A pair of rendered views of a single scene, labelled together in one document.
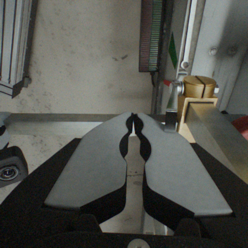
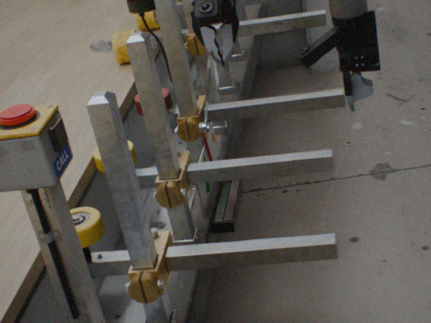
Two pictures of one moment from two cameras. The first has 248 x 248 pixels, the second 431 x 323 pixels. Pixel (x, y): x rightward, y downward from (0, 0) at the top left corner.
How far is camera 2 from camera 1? 143 cm
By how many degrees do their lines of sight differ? 32
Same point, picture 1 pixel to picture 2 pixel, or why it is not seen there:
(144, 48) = (233, 191)
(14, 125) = (335, 93)
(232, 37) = not seen: hidden behind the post
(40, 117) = (314, 102)
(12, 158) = (302, 57)
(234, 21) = not seen: hidden behind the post
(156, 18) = (221, 206)
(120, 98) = (317, 313)
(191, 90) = (194, 121)
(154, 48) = (224, 193)
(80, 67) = not seen: outside the picture
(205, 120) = (188, 93)
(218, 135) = (184, 79)
